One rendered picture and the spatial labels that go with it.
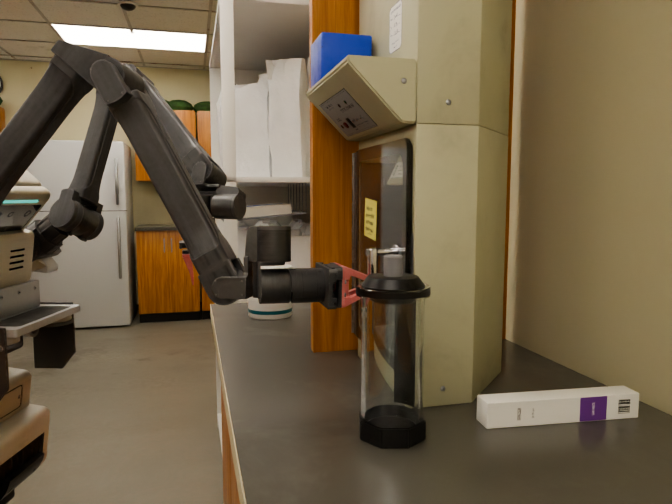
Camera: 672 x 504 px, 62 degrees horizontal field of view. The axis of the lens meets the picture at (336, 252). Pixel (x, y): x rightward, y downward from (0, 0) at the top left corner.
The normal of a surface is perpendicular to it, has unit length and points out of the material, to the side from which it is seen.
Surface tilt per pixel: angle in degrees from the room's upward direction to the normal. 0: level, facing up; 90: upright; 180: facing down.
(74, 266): 90
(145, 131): 85
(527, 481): 0
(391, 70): 90
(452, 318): 90
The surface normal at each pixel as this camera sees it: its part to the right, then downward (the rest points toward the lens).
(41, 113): -0.04, 0.07
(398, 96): 0.25, 0.10
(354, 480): 0.00, -1.00
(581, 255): -0.97, 0.03
